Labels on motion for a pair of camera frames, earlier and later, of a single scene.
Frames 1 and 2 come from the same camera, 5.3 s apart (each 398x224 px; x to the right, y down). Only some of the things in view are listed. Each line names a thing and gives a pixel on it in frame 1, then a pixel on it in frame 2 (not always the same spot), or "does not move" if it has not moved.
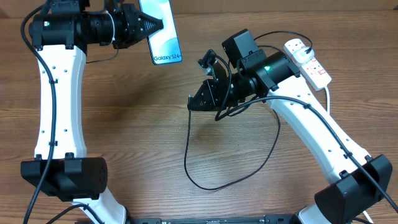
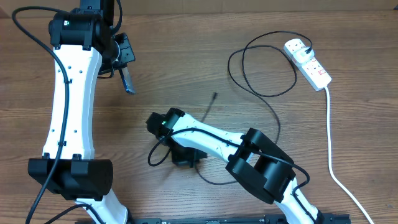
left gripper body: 125,29 to 125,54
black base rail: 267,219 does not move
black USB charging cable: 240,178 to 209,181
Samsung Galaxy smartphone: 164,43 to 128,81
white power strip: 312,70 does not move
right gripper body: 232,91 to 183,155
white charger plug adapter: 302,56 does not move
